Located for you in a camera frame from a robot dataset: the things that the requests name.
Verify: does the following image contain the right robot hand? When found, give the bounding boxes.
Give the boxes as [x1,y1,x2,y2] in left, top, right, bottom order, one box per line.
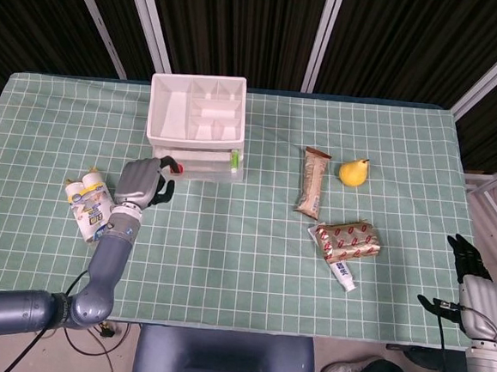
[414,229,497,344]

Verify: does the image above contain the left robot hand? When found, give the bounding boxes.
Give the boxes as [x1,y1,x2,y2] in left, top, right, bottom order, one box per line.
[112,151,180,215]

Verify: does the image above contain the white plastic drawer organizer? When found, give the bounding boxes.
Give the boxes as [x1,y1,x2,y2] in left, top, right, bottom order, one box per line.
[145,69,252,157]

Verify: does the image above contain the white yellow bottle pack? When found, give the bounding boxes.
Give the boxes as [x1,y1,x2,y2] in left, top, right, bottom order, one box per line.
[59,163,120,246]

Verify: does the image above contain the white metal rack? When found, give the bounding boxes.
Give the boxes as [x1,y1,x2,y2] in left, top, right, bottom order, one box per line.
[457,154,497,254]

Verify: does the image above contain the green checked tablecloth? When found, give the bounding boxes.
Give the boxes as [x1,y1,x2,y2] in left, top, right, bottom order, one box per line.
[0,68,497,354]

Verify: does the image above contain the white toothpaste tube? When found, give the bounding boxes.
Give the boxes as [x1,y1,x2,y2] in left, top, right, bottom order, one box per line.
[301,223,364,296]

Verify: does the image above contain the gold red snack package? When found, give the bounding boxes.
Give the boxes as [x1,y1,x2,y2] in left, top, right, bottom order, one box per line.
[312,216,385,267]

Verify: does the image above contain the yellow black plug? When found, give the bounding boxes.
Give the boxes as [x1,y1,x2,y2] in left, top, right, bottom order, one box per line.
[97,320,120,340]

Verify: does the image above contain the brown snack bar wrapper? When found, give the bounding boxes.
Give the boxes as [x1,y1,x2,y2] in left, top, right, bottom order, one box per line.
[293,145,334,222]

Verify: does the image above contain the yellow pear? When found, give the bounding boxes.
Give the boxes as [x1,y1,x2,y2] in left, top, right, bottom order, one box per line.
[337,156,372,190]

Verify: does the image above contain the black pleated curtain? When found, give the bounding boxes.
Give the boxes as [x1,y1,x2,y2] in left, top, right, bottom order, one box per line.
[0,0,497,174]

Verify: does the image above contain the blue-grey robot torso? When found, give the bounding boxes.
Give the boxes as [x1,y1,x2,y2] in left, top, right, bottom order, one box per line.
[130,323,320,372]

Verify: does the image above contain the black cable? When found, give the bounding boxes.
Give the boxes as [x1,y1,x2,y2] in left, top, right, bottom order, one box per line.
[431,310,470,372]
[3,325,47,372]

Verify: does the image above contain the white metal frame post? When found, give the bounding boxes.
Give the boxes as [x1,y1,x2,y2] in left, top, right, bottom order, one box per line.
[448,15,497,125]
[58,0,134,79]
[300,0,347,95]
[117,0,179,74]

